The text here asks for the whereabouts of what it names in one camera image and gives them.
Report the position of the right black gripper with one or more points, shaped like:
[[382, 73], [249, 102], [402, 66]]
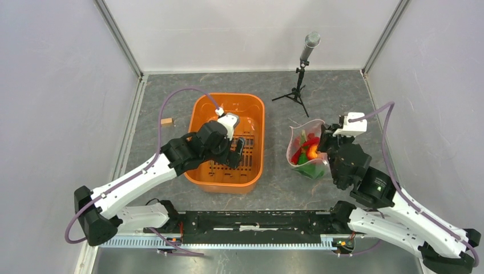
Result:
[[326, 135]]

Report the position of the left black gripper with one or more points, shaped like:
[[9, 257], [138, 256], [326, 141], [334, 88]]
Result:
[[233, 157]]

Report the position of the red toy chili pepper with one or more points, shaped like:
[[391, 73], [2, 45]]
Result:
[[310, 140]]

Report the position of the red toy tomato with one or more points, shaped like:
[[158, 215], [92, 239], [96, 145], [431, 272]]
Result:
[[312, 152]]

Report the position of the green toy bok choy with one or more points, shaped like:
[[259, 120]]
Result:
[[313, 169]]

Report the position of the clear polka dot zip bag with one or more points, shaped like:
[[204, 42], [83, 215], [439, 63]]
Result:
[[313, 126]]

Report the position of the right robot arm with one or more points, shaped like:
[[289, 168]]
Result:
[[442, 247]]

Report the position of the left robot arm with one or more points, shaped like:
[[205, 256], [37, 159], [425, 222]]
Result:
[[101, 212]]

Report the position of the black tripod stand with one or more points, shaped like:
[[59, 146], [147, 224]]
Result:
[[295, 94]]

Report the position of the tan wooden cube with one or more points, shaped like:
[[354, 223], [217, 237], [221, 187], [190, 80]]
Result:
[[166, 122]]

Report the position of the silver microphone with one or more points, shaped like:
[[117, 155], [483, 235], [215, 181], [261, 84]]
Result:
[[312, 40]]

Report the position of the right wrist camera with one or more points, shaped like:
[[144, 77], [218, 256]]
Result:
[[351, 125]]

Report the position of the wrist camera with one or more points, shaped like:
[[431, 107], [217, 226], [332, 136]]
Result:
[[351, 125], [230, 122]]

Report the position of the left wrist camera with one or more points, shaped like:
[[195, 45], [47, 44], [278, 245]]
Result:
[[230, 122]]

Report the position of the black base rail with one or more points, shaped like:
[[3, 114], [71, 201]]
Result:
[[253, 227]]

